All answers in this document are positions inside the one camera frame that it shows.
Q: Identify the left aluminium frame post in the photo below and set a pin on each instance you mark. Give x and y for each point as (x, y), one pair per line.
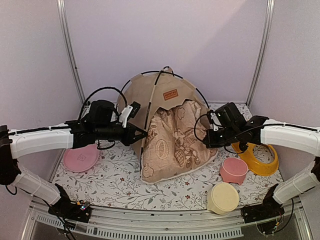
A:
(62, 13)

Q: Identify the beige fabric pet tent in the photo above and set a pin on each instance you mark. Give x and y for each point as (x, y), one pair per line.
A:
(169, 112)

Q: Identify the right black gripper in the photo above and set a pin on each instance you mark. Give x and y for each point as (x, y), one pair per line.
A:
(208, 136)

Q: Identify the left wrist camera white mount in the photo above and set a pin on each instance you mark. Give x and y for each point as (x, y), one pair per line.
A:
(129, 112)

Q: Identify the floral patterned table mat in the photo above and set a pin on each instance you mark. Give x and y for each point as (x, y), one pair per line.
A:
(115, 181)

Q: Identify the cream footed pet bowl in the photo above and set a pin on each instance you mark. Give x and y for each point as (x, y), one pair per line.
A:
(222, 199)

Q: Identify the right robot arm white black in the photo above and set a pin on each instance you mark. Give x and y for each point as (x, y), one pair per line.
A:
(263, 130)

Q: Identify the yellow double bowl holder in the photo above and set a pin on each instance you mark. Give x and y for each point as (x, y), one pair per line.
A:
(262, 160)

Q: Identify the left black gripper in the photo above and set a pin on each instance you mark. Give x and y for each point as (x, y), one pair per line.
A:
(129, 138)

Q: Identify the pink round plate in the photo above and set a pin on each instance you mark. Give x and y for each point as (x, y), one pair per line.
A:
(81, 159)

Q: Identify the right aluminium frame post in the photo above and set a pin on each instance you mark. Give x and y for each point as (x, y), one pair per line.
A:
(262, 50)

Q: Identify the aluminium frame post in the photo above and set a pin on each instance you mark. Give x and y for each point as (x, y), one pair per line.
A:
(262, 50)
(62, 13)

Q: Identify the white pet cushion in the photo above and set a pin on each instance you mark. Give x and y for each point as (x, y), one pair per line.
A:
(173, 146)

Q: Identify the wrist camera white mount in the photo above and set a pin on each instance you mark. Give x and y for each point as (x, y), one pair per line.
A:
(215, 123)
(129, 112)

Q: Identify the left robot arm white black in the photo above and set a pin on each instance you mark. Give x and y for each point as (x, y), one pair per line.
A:
(102, 122)

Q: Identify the black tent pole long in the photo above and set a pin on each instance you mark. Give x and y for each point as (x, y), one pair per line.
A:
(147, 115)

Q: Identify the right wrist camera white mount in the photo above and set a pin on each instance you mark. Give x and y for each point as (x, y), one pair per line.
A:
(215, 123)

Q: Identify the pink footed pet bowl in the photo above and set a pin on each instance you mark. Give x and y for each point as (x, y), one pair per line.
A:
(233, 170)

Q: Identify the front aluminium rail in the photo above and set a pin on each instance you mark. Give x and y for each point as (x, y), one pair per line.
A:
(108, 223)

